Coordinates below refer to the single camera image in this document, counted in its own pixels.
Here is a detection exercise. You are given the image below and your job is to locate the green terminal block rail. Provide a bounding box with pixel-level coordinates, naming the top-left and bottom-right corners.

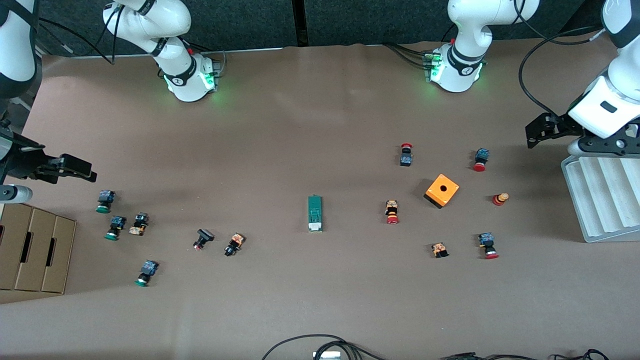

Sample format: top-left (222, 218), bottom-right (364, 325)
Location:
top-left (307, 194), bottom-right (324, 233)

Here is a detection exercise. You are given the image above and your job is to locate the green pushbutton blue contact block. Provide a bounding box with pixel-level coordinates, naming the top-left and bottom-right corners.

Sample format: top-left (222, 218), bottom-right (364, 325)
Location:
top-left (134, 260), bottom-right (160, 288)
top-left (104, 215), bottom-right (127, 241)
top-left (96, 190), bottom-right (117, 214)

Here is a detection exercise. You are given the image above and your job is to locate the grey ribbed plastic tray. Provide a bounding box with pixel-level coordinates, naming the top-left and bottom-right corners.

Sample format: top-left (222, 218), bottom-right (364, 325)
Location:
top-left (561, 154), bottom-right (640, 244)

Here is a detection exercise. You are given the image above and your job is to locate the brown cardboard divider box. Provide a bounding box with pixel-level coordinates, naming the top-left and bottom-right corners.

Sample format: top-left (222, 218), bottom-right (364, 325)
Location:
top-left (0, 202), bottom-right (77, 295)

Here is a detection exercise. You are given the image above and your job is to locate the black square pushbutton red base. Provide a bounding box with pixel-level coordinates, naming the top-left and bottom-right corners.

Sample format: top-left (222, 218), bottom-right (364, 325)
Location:
top-left (192, 228), bottom-right (216, 251)

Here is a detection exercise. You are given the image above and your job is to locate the brown paper table cover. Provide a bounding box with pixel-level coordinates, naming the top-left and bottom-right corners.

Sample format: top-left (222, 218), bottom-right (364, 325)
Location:
top-left (0, 27), bottom-right (640, 360)

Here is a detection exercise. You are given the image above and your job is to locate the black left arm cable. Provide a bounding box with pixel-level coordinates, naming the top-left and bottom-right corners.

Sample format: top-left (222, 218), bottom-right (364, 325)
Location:
top-left (517, 0), bottom-right (608, 118)

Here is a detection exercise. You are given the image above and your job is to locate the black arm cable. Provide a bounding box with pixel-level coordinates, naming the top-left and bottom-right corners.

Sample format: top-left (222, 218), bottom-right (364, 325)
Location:
top-left (517, 0), bottom-right (608, 118)
top-left (37, 2), bottom-right (121, 66)

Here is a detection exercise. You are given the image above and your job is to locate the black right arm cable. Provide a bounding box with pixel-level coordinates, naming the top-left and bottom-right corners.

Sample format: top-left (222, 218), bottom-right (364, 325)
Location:
top-left (37, 2), bottom-right (121, 66)

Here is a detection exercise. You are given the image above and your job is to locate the orange button enclosure box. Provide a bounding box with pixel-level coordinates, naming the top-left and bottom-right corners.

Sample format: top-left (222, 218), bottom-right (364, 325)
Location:
top-left (424, 173), bottom-right (460, 209)

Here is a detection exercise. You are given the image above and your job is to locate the thin black cable tangle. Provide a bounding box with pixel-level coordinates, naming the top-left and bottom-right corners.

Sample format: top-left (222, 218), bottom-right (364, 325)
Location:
top-left (440, 349), bottom-right (611, 360)

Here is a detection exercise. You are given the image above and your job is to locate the black looped cable bundle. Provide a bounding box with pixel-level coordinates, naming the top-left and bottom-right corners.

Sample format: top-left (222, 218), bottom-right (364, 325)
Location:
top-left (261, 334), bottom-right (388, 360)

